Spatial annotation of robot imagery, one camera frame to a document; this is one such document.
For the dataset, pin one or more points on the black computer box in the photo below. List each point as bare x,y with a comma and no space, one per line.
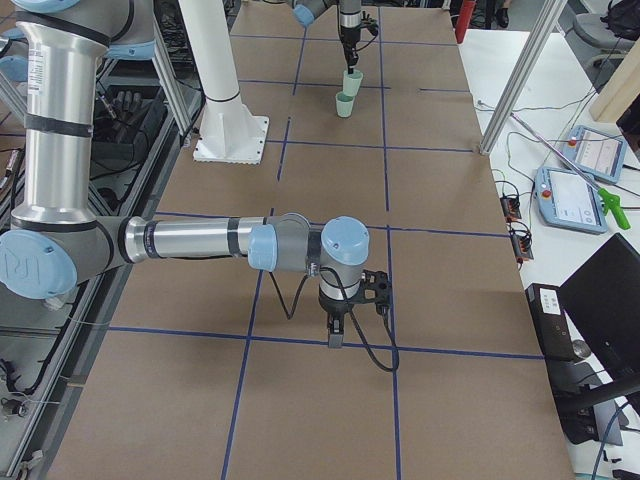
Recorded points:
551,325

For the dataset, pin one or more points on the green handled grabber tool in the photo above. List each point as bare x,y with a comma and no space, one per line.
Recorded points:
611,202

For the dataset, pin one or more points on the red cylinder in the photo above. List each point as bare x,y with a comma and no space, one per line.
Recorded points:
464,19

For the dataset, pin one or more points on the mint green cup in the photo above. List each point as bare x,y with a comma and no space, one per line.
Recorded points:
344,104
352,79

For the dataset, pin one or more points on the teach pendant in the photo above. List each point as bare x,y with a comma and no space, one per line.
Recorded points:
566,201
595,152

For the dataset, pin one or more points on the far teach pendant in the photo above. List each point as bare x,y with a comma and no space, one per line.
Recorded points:
595,152

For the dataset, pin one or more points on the standing mint green cup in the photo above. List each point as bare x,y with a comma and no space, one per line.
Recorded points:
344,104

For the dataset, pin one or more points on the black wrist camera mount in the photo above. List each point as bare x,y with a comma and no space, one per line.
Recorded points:
375,287

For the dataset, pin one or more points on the aluminium frame post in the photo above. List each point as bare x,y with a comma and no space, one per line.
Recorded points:
529,55

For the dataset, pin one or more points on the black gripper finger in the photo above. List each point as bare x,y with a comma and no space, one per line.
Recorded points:
351,60

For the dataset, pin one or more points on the black monitor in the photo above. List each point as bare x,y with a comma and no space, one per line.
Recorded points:
602,300

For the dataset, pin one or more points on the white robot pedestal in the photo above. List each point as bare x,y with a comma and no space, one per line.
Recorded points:
228,131

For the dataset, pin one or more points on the orange black connector board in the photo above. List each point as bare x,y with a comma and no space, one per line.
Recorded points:
511,208

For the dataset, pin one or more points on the wooden board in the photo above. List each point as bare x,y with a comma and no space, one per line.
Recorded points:
620,91

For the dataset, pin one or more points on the near teach pendant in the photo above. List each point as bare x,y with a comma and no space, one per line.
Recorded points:
566,201

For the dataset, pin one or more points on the left aluminium frame rail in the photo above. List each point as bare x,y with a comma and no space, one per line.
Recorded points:
168,82

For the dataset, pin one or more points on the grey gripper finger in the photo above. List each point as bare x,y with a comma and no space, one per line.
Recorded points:
335,330

